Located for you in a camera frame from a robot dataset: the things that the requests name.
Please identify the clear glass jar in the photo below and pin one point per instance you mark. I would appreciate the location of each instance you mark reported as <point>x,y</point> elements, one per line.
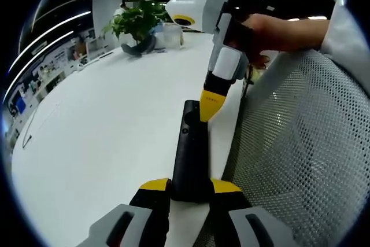
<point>173,35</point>

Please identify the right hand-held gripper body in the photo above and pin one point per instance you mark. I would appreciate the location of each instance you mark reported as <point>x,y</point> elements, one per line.
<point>199,7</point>

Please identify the grey mesh office chair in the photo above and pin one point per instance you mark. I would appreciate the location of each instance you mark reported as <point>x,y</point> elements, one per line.
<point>303,148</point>

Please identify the dark curved headset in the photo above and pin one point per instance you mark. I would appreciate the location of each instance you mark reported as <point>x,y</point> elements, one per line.
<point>138,48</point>

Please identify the black remote control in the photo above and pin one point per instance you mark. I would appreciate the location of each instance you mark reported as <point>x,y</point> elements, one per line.
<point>191,154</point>

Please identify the person's right hand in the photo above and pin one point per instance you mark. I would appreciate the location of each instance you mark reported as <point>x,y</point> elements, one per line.
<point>266,36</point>

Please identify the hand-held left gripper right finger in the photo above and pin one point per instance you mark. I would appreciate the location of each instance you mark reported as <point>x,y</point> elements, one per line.
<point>245,224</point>

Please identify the white square column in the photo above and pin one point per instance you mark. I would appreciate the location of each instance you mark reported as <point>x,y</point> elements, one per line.
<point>105,18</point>

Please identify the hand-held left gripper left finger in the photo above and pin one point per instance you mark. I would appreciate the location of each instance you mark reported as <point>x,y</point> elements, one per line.
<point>130,221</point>

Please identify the green potted plant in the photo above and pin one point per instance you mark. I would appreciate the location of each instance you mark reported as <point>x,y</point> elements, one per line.
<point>136,21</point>

